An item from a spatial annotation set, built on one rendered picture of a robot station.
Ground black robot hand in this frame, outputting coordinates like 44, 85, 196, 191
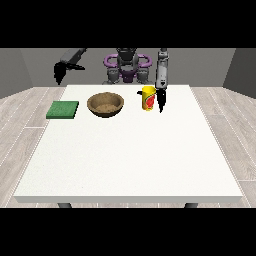
136, 87, 167, 114
53, 61, 86, 86

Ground yellow cup with melon print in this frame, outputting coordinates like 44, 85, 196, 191
141, 85, 157, 112

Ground green square pad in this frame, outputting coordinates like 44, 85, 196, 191
45, 100, 80, 120

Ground brown wooden bowl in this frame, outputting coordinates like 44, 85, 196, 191
86, 91, 125, 119

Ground grey robot trunk purple rings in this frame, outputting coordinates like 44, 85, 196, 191
101, 48, 155, 86

